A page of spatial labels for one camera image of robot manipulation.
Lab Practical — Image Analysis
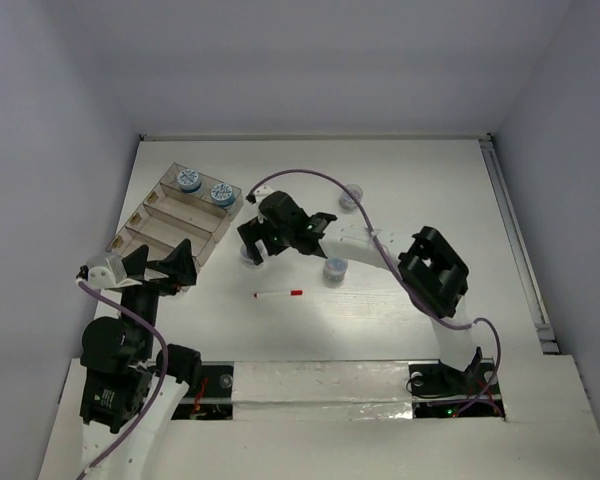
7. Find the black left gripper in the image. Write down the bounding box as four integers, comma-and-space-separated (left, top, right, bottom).
120, 235, 196, 356

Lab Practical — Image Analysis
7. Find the clear paper clip jar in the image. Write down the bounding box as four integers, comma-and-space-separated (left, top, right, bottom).
240, 243, 266, 268
339, 184, 363, 211

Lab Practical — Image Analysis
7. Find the blue-lidded cleaning gel jar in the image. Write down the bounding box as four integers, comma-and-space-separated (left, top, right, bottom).
176, 169, 202, 194

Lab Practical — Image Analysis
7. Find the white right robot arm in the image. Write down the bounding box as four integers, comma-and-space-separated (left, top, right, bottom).
238, 191, 482, 392

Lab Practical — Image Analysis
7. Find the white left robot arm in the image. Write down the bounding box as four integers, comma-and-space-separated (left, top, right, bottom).
76, 240, 202, 479

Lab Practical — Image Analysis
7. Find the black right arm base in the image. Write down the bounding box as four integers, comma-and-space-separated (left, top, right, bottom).
405, 360, 505, 419

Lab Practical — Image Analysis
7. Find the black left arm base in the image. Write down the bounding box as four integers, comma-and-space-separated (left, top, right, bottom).
172, 362, 234, 421

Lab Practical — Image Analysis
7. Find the clear three-bin organizer tray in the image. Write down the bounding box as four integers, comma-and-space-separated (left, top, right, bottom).
106, 163, 243, 279

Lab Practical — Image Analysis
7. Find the red-capped white marker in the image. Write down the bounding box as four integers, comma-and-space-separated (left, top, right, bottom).
253, 289, 304, 299

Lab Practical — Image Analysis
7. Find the clear jar of paper clips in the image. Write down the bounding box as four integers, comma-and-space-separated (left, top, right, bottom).
323, 257, 348, 284

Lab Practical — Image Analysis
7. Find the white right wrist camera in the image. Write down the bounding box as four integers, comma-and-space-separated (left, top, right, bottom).
246, 184, 275, 205

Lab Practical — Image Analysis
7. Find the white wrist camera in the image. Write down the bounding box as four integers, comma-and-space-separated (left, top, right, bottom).
76, 254, 142, 291
246, 184, 275, 205

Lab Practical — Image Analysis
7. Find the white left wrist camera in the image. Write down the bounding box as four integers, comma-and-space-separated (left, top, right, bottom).
76, 254, 142, 291

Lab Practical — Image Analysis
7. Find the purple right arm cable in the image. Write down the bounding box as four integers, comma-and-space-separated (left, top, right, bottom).
248, 170, 504, 416

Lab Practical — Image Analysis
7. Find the metal rail on table edge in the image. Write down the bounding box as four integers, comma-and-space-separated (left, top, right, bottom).
478, 135, 562, 355

